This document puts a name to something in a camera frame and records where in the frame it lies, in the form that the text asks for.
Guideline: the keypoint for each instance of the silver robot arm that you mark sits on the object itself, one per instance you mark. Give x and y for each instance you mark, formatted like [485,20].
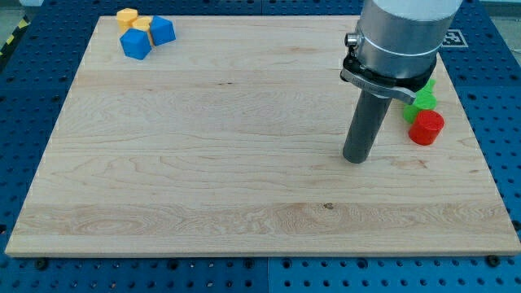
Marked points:
[392,52]

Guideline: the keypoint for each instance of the yellow hexagon block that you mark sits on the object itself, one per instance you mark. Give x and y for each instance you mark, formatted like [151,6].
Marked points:
[125,17]

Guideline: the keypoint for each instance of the light wooden board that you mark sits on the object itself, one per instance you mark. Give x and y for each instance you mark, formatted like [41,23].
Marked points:
[228,142]

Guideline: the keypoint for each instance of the grey cylindrical pointer rod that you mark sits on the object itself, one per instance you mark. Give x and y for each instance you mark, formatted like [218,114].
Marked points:
[367,119]

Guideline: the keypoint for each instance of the blue cube block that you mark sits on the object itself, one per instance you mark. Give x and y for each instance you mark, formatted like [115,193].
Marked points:
[162,30]

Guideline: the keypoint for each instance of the blue pentagon block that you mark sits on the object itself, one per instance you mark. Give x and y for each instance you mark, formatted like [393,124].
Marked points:
[135,43]

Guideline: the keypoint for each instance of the red cylinder block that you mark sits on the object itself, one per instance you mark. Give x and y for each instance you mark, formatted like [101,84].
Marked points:
[426,127]

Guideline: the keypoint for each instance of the green cylinder block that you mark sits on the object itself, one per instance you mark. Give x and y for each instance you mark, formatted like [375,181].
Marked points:
[425,100]

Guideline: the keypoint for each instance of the yellow block behind blue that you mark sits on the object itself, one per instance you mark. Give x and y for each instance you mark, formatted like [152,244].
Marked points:
[143,23]

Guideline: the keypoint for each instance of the green star block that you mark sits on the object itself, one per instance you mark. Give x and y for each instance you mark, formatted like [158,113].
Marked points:
[429,86]

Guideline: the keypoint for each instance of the fiducial marker tag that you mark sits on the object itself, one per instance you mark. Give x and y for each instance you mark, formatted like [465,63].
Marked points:
[454,38]

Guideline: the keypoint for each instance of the black bolt left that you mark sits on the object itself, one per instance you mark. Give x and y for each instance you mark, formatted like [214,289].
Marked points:
[41,264]

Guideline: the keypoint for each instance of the black bolt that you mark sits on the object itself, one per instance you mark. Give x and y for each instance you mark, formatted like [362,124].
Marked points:
[41,264]
[493,261]

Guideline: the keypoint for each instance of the black bolt right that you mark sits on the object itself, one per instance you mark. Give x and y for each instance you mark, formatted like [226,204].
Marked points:
[493,261]

